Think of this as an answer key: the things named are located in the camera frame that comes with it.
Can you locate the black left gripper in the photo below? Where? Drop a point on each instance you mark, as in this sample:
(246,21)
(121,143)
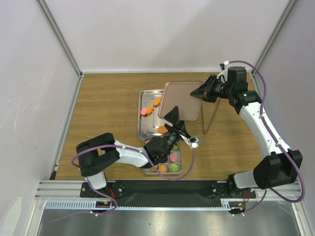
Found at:
(173,117)

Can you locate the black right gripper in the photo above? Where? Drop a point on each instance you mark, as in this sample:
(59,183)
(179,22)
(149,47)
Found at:
(205,93)

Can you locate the brown tin lid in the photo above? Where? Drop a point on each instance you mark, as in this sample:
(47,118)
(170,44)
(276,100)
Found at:
(177,93)

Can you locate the pink round cookie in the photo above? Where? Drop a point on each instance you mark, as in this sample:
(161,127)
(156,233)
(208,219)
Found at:
(173,157)

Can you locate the orange scalloped flower cookie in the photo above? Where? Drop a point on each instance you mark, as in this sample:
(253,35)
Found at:
(162,169)

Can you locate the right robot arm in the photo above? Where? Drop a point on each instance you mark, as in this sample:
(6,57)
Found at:
(280,164)

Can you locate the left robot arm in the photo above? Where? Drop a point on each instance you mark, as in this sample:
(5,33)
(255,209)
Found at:
(98,153)

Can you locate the orange plain round cookie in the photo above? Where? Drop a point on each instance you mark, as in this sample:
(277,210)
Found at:
(162,130)

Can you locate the orange fish cookie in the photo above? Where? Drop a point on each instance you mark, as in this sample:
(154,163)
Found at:
(157,102)

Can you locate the orange star cookie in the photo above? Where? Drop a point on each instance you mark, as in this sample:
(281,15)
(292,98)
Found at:
(149,110)

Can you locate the pink cookie at edge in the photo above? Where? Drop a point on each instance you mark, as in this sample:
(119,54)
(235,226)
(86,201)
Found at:
(144,111)

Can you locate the brown cookie tin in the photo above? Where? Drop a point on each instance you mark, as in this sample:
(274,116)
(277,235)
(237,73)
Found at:
(179,162)

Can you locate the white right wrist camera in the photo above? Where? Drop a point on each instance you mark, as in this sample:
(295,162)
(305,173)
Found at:
(224,67)

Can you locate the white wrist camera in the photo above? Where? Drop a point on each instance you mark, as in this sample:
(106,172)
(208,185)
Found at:
(192,142)
(224,67)

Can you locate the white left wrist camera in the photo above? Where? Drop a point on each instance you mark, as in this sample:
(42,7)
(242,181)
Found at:
(192,142)

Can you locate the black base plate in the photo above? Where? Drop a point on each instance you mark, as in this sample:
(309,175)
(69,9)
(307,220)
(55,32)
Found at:
(164,193)

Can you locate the aluminium frame rail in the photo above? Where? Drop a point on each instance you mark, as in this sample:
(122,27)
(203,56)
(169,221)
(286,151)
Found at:
(76,194)

